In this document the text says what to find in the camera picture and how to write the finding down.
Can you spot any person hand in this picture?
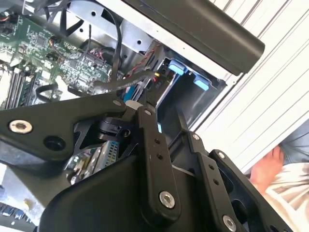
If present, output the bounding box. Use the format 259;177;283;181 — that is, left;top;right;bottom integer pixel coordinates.
250;146;285;195

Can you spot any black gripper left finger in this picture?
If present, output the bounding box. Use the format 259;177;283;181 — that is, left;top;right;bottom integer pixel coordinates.
0;93;182;224

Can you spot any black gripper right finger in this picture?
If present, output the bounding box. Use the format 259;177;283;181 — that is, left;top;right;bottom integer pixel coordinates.
178;108;293;232

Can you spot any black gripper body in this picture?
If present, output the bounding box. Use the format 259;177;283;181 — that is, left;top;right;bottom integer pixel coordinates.
38;153;219;232

